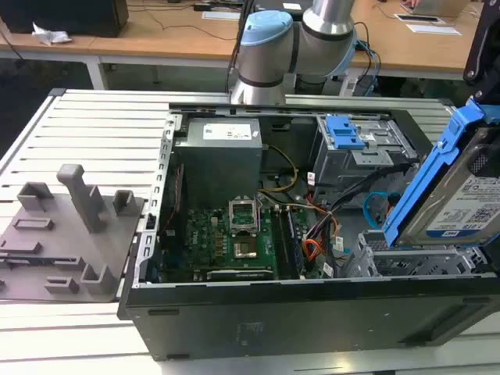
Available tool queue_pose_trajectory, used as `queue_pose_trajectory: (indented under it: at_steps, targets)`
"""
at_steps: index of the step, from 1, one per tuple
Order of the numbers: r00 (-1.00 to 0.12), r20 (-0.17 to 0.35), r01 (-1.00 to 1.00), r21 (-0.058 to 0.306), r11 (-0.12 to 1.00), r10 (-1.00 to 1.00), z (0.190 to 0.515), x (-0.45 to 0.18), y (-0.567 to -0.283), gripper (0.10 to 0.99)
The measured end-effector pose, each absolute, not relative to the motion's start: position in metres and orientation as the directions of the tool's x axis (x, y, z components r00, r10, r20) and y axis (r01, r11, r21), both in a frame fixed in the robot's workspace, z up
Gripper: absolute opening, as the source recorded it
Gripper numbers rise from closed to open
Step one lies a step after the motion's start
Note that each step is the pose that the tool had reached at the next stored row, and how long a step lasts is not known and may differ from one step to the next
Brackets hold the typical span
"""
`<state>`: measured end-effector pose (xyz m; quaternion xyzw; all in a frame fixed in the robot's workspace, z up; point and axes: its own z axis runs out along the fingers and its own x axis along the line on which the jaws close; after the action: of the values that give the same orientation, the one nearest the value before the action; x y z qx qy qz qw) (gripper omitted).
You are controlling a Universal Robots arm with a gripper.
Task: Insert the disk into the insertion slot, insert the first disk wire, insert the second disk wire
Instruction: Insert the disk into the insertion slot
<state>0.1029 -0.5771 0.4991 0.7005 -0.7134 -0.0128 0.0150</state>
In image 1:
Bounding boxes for black graphics card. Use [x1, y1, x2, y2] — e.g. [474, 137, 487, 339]
[205, 267, 275, 282]

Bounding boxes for orange wire bundle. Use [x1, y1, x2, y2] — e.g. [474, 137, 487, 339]
[304, 212, 339, 263]

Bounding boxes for crumpled white paper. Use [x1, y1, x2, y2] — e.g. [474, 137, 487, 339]
[31, 21, 73, 47]

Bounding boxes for silver optical drive cage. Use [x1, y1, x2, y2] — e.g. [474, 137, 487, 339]
[312, 115, 422, 205]

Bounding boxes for black computer box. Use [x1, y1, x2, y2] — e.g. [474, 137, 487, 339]
[0, 0, 130, 39]

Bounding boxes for blue cable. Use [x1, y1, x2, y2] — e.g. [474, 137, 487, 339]
[355, 37, 383, 98]

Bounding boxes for RAM stick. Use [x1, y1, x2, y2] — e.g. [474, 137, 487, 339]
[287, 208, 306, 275]

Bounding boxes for grey parts rack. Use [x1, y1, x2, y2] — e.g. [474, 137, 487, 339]
[0, 163, 147, 303]

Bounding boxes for black RAM slot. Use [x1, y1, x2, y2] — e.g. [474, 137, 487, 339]
[272, 208, 291, 279]

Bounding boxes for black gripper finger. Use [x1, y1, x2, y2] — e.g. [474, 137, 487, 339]
[462, 0, 500, 126]

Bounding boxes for CPU socket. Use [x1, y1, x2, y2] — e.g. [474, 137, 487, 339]
[232, 237, 259, 261]

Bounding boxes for grey power supply unit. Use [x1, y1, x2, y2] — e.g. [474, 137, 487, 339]
[173, 118, 263, 196]

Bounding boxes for wooden desk white frame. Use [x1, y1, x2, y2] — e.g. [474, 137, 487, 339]
[347, 0, 500, 82]
[0, 0, 253, 91]

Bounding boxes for white paper sheet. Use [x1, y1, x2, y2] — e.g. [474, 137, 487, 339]
[405, 23, 463, 37]
[201, 10, 241, 21]

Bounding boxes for metal socket cover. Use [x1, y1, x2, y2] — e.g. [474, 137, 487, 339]
[227, 195, 261, 236]

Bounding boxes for yellow black power wires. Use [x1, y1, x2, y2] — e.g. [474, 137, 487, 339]
[259, 145, 301, 194]

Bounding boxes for blue plastic drive latch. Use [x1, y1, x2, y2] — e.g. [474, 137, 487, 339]
[323, 115, 366, 152]

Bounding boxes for hard disk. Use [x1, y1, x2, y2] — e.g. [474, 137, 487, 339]
[381, 95, 500, 248]

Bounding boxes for thin red wire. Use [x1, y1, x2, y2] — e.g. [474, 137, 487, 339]
[161, 163, 185, 236]

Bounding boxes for black open PC case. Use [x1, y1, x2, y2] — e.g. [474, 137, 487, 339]
[116, 102, 500, 363]

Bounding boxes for blue data wire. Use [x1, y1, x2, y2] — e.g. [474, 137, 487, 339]
[362, 191, 392, 232]

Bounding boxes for black sleeved cable bundle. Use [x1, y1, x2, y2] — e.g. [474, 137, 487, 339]
[322, 166, 416, 220]

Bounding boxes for green motherboard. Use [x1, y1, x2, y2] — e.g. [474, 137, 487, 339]
[183, 205, 325, 280]

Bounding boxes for black mesh bin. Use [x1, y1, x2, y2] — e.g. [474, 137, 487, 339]
[294, 73, 328, 95]

